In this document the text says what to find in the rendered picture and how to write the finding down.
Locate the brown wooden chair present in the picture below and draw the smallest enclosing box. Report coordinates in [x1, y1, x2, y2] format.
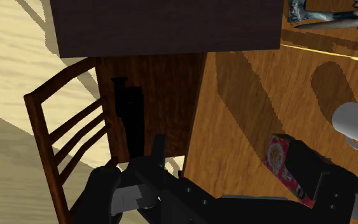
[23, 57, 121, 224]

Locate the red colourful printed box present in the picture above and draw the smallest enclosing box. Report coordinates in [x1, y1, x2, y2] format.
[263, 133, 318, 209]

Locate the white mug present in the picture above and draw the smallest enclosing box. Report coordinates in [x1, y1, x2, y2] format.
[331, 101, 358, 153]

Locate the brown wooden table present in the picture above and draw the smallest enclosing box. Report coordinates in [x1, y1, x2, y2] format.
[95, 0, 358, 201]

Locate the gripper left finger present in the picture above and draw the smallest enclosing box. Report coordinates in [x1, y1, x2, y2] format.
[72, 134, 223, 224]

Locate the grey creature figure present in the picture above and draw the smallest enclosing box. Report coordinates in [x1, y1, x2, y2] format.
[287, 0, 358, 34]

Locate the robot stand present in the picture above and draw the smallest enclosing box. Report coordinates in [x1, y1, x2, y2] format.
[49, 0, 285, 59]

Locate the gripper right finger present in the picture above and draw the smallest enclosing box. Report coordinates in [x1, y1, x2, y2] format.
[285, 139, 358, 224]

